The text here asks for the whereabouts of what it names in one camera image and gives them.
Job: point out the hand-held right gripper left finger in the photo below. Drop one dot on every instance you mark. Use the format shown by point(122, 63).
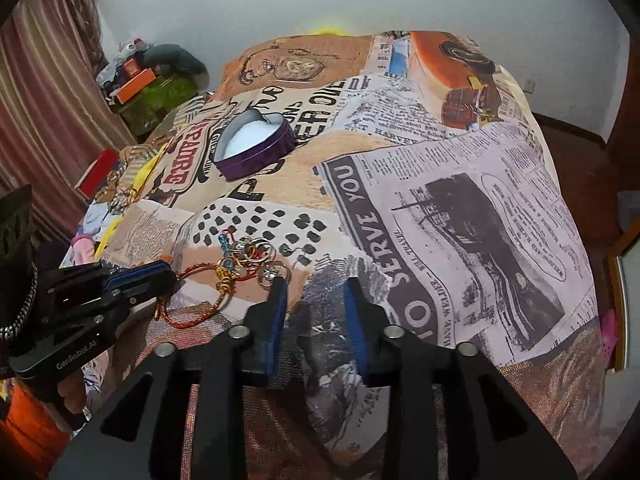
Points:
point(278, 310)

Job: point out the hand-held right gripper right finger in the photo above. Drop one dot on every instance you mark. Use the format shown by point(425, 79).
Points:
point(356, 320)

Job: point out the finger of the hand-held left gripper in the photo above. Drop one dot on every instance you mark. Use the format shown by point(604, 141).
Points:
point(150, 294)
point(140, 274)

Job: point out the silver hook earring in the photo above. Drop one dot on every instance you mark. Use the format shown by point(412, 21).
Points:
point(295, 256)

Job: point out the tangle of mixed jewelry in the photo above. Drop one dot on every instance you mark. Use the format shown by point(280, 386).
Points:
point(250, 255)

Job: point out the purple heart-shaped tin box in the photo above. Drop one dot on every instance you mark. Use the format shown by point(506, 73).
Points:
point(260, 160)

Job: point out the pile of colourful clothes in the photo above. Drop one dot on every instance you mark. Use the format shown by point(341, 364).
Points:
point(90, 240)

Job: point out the red and white box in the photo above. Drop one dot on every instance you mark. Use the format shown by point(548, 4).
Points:
point(97, 170)

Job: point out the printed newspaper pattern blanket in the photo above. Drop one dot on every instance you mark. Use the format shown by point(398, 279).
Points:
point(450, 210)

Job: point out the green cloth covered cabinet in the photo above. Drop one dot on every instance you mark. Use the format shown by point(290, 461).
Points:
point(160, 102)

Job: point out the orange flat box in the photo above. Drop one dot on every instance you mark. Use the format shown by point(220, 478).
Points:
point(135, 85)

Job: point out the striped brown curtain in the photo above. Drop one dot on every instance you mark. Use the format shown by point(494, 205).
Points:
point(40, 110)

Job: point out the small red box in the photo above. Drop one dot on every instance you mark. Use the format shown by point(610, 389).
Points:
point(132, 65)

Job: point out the pile of white bags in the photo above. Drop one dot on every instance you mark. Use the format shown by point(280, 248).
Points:
point(117, 62)

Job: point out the grey pillow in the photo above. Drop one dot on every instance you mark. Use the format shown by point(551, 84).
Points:
point(185, 57)

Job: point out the pink slipper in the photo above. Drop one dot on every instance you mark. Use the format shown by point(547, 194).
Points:
point(609, 332)

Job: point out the wooden framed mirror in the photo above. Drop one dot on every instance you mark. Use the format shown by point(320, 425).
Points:
point(620, 285)

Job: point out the yellow round object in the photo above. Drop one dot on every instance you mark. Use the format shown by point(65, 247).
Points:
point(325, 30)

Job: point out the grey bin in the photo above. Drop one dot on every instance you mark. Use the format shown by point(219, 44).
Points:
point(629, 210)

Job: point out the white wall socket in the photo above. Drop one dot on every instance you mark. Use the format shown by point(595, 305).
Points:
point(528, 85)

